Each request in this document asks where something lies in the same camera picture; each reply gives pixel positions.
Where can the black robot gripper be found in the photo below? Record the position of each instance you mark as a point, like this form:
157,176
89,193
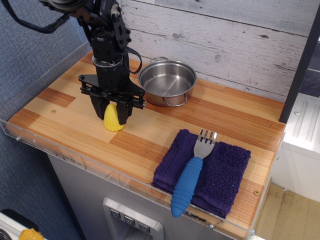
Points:
112,83

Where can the yellow corn-shaped shaker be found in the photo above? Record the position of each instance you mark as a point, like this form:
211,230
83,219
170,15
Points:
111,121

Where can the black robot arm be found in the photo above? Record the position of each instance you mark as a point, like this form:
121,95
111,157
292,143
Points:
108,37

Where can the stainless steel pot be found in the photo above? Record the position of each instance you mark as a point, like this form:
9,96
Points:
167,83

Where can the grey toy fridge cabinet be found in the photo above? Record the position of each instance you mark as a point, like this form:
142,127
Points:
86,191

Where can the clear acrylic edge guard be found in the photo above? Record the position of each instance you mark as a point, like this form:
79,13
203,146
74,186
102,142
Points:
49,116

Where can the silver dispenser button panel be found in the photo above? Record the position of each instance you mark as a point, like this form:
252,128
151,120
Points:
126,223

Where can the purple folded towel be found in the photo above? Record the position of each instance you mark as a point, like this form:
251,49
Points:
220,177

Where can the yellow object bottom left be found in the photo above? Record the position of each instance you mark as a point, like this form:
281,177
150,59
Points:
30,234

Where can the white ridged appliance right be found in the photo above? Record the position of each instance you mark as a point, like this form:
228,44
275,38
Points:
297,163

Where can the blue-handled metal fork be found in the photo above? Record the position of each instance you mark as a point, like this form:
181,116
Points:
184,189

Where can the dark right upright post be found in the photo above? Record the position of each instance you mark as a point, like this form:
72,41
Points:
301,69

